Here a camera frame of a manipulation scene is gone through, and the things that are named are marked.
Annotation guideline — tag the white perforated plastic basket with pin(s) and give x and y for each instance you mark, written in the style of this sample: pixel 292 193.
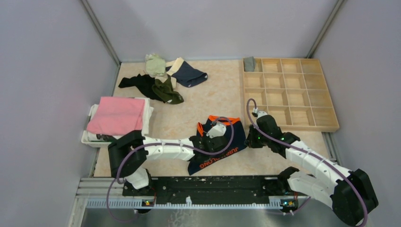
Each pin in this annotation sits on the white perforated plastic basket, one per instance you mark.
pixel 91 139

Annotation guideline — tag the wooden compartment tray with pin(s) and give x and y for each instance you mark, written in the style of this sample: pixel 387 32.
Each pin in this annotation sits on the wooden compartment tray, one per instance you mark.
pixel 294 91

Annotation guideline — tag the navy underwear cream waistband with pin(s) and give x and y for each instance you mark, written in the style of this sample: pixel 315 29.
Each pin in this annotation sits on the navy underwear cream waistband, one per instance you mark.
pixel 184 73

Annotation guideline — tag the grey underwear white waistband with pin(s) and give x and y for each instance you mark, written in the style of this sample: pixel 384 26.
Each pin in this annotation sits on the grey underwear white waistband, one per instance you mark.
pixel 249 64

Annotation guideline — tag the light green underwear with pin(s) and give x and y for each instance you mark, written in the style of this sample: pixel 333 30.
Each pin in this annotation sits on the light green underwear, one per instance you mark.
pixel 155 65

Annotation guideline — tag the navy orange underwear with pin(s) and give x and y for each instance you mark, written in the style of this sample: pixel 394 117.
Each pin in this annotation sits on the navy orange underwear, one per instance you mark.
pixel 235 135

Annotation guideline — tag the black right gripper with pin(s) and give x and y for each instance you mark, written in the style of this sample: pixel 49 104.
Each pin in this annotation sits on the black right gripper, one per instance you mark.
pixel 250 141

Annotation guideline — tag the aluminium frame rail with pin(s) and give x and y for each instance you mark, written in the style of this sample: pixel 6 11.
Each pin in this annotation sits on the aluminium frame rail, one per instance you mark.
pixel 99 203

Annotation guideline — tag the dark green underwear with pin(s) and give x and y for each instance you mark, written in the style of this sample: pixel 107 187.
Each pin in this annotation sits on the dark green underwear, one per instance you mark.
pixel 165 91

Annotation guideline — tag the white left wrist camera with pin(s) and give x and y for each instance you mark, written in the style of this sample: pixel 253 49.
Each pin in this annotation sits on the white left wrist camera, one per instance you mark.
pixel 219 129

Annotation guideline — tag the black underwear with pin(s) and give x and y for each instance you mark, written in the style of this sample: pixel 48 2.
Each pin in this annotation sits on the black underwear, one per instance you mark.
pixel 143 83

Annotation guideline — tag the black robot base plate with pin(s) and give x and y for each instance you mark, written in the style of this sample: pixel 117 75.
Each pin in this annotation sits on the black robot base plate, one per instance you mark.
pixel 216 190

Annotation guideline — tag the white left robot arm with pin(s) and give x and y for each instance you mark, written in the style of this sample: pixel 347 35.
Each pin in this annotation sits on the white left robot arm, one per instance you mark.
pixel 128 153

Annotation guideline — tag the pink folded cloth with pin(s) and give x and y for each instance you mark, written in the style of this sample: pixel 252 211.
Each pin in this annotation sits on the pink folded cloth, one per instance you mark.
pixel 117 116

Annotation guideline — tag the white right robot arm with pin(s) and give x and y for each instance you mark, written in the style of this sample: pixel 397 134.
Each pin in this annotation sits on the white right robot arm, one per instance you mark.
pixel 349 194

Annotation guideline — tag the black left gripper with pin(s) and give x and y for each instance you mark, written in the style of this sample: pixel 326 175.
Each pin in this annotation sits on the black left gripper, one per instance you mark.
pixel 205 137

